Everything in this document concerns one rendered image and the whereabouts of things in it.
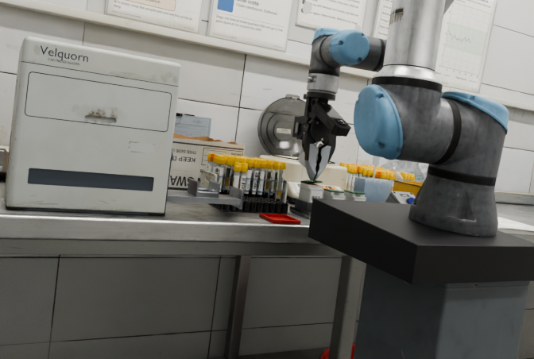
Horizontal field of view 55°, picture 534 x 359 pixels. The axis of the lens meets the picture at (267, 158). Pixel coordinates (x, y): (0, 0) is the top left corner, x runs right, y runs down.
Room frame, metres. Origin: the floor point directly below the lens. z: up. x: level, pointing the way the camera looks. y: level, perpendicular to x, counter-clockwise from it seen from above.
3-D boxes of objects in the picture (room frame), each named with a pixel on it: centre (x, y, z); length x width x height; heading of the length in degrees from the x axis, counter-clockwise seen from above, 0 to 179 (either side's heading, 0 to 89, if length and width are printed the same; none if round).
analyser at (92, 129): (1.07, 0.36, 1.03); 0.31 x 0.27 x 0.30; 117
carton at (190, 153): (1.47, 0.23, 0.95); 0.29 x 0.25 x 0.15; 27
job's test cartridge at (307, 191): (1.25, -0.12, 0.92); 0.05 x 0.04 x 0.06; 29
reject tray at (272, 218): (1.13, -0.04, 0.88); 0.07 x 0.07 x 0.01; 27
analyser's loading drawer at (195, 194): (1.07, 0.14, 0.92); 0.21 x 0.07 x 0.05; 117
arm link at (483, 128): (0.92, -0.34, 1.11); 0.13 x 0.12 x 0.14; 106
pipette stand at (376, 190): (1.40, -0.29, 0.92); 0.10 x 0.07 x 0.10; 124
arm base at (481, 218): (0.92, -0.35, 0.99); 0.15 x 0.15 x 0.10
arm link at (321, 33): (1.26, -0.11, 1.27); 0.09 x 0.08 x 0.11; 16
